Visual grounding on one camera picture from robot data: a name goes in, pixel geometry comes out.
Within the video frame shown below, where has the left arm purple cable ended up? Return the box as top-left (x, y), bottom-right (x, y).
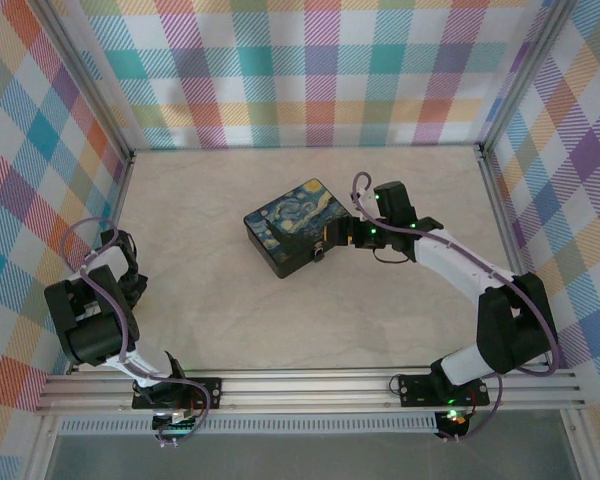
top-left (59, 217), bottom-right (214, 449)

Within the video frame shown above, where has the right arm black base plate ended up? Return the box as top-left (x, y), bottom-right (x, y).
top-left (398, 373), bottom-right (491, 408)

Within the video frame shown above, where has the slotted grey cable duct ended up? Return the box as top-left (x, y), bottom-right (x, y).
top-left (57, 416), bottom-right (439, 437)

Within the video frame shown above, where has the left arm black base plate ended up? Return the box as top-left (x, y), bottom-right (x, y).
top-left (131, 377), bottom-right (223, 412)

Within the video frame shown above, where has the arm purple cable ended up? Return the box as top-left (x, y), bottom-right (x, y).
top-left (59, 217), bottom-right (214, 449)
top-left (349, 172), bottom-right (561, 444)

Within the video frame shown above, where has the black box with painting lid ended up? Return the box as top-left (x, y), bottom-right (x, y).
top-left (243, 178), bottom-right (354, 280)

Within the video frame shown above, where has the aluminium frame post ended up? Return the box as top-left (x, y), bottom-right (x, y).
top-left (477, 0), bottom-right (579, 151)
top-left (32, 0), bottom-right (136, 157)

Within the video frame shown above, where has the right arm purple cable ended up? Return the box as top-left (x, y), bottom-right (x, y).
top-left (349, 172), bottom-right (561, 444)

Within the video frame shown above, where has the aluminium table edge rail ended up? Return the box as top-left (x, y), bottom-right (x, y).
top-left (474, 144), bottom-right (554, 374)
top-left (65, 148), bottom-right (137, 375)

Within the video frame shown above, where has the long aluminium mounting rail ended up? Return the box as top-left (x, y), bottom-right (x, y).
top-left (33, 368), bottom-right (589, 417)

